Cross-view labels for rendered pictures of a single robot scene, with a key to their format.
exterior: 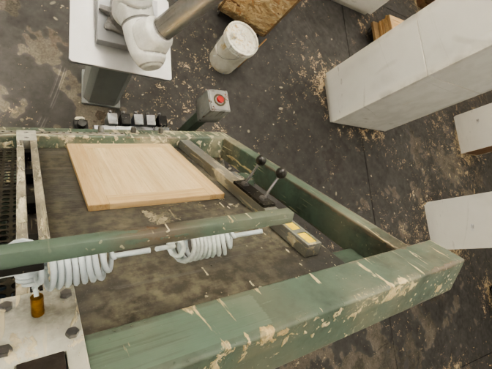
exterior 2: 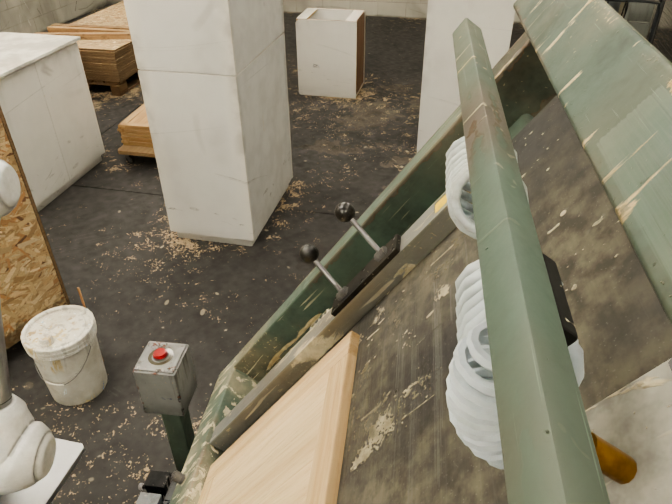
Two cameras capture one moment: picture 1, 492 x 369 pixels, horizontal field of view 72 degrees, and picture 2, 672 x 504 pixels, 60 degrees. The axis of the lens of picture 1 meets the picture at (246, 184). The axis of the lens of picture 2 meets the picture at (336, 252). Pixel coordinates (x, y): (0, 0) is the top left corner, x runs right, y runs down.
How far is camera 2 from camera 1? 0.37 m
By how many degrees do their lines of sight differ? 22
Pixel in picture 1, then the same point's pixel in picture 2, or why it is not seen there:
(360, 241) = not seen: hidden behind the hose
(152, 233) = (488, 116)
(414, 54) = (196, 87)
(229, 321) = (658, 139)
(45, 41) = not seen: outside the picture
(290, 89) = (176, 289)
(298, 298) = (610, 80)
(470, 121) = (313, 75)
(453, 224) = not seen: hidden behind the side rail
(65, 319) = (645, 402)
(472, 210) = (444, 94)
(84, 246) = (507, 184)
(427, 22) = (158, 56)
